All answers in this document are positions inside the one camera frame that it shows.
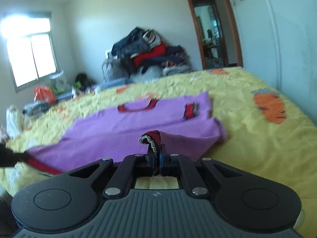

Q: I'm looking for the white quilted cloth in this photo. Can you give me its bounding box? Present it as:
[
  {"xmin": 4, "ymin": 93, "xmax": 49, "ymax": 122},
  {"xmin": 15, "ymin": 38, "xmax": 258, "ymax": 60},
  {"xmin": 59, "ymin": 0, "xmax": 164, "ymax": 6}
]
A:
[{"xmin": 6, "ymin": 105, "xmax": 23, "ymax": 139}]

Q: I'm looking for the black backpack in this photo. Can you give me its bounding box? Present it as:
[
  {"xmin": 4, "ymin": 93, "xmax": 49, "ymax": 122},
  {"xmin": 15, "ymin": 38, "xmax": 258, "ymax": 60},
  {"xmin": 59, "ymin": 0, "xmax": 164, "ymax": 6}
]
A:
[{"xmin": 74, "ymin": 73, "xmax": 96, "ymax": 91}]

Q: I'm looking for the yellow floral bedspread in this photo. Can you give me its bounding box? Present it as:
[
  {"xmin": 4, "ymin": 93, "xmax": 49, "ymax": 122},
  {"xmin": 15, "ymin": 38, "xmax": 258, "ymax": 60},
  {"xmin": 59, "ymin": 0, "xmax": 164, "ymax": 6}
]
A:
[{"xmin": 7, "ymin": 67, "xmax": 316, "ymax": 237}]

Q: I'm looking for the pile of clothes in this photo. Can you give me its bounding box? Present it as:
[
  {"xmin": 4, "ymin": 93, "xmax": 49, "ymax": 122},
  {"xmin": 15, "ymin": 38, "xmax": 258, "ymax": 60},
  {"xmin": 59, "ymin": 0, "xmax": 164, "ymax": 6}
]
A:
[{"xmin": 106, "ymin": 27, "xmax": 192, "ymax": 77}]

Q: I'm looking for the white wardrobe door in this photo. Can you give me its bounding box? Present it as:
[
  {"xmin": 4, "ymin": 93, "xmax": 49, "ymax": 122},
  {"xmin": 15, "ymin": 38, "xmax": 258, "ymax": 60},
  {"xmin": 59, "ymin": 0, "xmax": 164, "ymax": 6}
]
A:
[{"xmin": 230, "ymin": 0, "xmax": 316, "ymax": 121}]

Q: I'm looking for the purple sweater red collar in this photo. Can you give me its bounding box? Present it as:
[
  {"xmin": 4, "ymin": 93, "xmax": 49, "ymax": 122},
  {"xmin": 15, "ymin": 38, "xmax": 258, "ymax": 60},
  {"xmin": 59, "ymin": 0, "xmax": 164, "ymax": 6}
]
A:
[{"xmin": 27, "ymin": 92, "xmax": 226, "ymax": 173}]

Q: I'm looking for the window with frame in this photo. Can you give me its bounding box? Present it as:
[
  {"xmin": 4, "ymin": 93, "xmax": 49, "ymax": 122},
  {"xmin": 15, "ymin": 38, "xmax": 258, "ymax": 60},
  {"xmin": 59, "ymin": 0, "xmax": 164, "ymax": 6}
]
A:
[{"xmin": 1, "ymin": 12, "xmax": 60, "ymax": 90}]

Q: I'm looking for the dark patterned clothes heap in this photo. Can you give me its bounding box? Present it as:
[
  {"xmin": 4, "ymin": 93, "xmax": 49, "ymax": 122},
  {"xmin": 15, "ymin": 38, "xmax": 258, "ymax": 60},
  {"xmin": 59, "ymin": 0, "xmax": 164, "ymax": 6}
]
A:
[{"xmin": 23, "ymin": 101, "xmax": 51, "ymax": 117}]

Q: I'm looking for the floral pillow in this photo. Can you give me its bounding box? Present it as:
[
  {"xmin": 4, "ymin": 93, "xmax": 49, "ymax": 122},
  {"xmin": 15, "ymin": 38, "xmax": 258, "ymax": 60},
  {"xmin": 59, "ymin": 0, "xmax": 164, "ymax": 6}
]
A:
[{"xmin": 49, "ymin": 70, "xmax": 70, "ymax": 95}]

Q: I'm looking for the checkered houndstooth bag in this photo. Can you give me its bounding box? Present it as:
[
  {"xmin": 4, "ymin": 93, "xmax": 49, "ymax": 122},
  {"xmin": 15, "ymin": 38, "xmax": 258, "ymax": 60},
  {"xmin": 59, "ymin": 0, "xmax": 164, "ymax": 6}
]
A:
[{"xmin": 102, "ymin": 58, "xmax": 130, "ymax": 82}]

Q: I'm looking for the blue striped blanket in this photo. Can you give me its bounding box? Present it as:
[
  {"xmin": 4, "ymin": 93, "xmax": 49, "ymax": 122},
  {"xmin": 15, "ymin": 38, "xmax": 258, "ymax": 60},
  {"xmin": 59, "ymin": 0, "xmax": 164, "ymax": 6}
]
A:
[{"xmin": 56, "ymin": 78, "xmax": 131, "ymax": 101}]

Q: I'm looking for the wooden door frame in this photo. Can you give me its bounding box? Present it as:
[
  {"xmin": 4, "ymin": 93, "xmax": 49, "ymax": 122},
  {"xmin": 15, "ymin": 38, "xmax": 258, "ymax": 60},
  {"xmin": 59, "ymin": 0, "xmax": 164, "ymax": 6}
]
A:
[{"xmin": 188, "ymin": 0, "xmax": 243, "ymax": 69}]

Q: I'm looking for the orange plastic bag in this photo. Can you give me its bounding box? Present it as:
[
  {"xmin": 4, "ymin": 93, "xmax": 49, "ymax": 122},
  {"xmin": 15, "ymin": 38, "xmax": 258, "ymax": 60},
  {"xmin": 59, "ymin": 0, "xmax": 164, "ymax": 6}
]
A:
[{"xmin": 34, "ymin": 86, "xmax": 56, "ymax": 104}]

